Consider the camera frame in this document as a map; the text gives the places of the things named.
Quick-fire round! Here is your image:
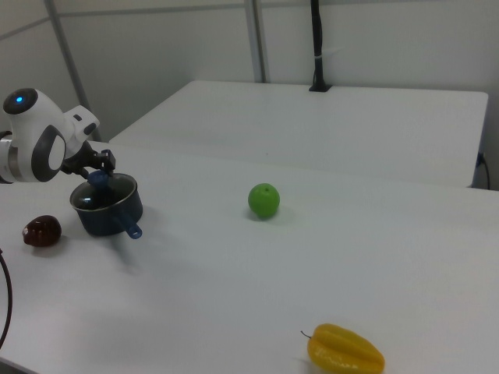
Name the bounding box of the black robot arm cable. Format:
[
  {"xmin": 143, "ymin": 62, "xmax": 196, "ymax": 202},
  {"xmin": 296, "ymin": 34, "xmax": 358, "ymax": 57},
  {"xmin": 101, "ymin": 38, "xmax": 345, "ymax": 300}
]
[{"xmin": 0, "ymin": 246, "xmax": 14, "ymax": 348}]

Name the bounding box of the green toy apple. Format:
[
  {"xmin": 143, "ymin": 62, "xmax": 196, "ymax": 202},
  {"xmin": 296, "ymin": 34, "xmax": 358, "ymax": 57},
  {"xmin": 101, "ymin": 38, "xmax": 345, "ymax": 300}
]
[{"xmin": 247, "ymin": 182, "xmax": 281, "ymax": 219}]

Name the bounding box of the black pole with base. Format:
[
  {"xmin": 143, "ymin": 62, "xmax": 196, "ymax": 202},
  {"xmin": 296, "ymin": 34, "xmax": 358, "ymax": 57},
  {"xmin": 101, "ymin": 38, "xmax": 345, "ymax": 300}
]
[{"xmin": 309, "ymin": 0, "xmax": 333, "ymax": 93}]

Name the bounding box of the glass lid with blue knob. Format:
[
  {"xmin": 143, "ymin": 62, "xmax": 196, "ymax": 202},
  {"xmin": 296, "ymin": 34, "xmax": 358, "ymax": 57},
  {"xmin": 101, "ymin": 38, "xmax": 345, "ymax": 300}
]
[{"xmin": 69, "ymin": 170, "xmax": 138, "ymax": 212}]

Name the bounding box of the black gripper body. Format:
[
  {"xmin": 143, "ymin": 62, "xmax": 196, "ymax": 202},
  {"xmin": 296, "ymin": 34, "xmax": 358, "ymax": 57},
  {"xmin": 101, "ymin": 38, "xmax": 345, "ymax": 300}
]
[{"xmin": 61, "ymin": 140, "xmax": 104, "ymax": 177}]

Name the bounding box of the dark red toy fruit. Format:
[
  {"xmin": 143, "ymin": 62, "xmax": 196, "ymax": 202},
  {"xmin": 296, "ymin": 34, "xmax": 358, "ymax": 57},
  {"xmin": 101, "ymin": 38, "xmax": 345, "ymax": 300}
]
[{"xmin": 21, "ymin": 214, "xmax": 62, "ymax": 248}]

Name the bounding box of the grey metal partition post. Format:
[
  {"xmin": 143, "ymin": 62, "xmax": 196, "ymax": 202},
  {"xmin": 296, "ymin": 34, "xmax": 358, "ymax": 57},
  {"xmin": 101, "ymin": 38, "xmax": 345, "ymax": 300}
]
[{"xmin": 244, "ymin": 0, "xmax": 271, "ymax": 83}]

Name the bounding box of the dark blue saucepan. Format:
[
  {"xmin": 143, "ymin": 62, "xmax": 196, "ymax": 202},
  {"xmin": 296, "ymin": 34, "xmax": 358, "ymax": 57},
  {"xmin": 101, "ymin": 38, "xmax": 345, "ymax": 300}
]
[{"xmin": 69, "ymin": 173, "xmax": 143, "ymax": 240}]

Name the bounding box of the yellow toy starfruit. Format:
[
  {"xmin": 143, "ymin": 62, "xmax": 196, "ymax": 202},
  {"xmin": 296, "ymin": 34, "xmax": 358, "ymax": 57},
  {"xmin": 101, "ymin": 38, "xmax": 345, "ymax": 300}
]
[{"xmin": 299, "ymin": 323, "xmax": 386, "ymax": 374}]

